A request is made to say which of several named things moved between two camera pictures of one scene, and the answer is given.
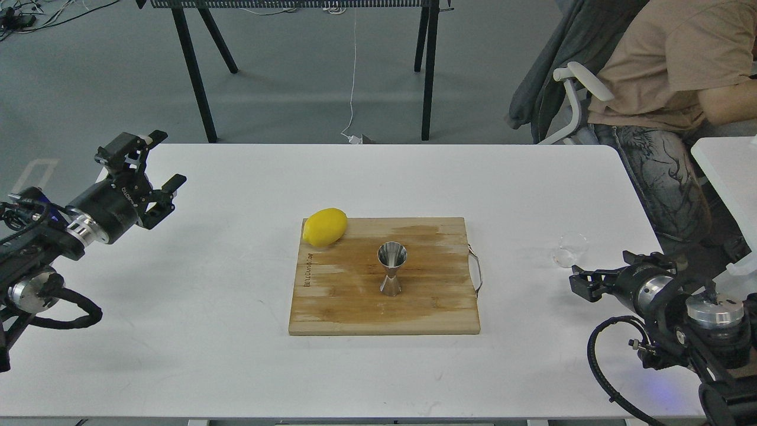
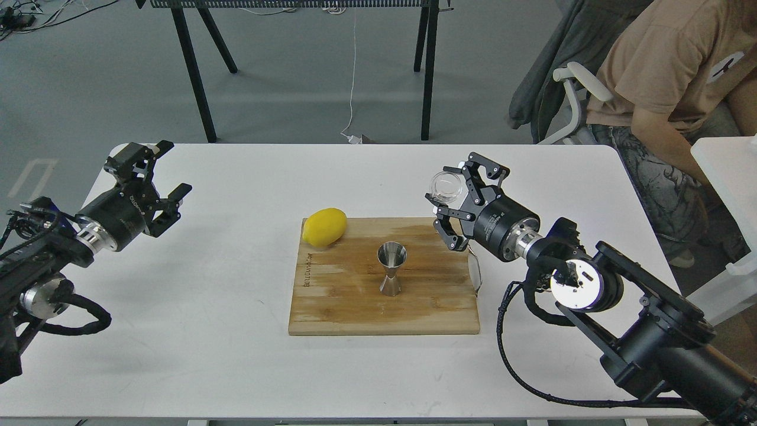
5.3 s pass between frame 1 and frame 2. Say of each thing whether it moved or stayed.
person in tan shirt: stayed
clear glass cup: moved
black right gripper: moved
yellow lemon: stayed
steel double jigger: stayed
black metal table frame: stayed
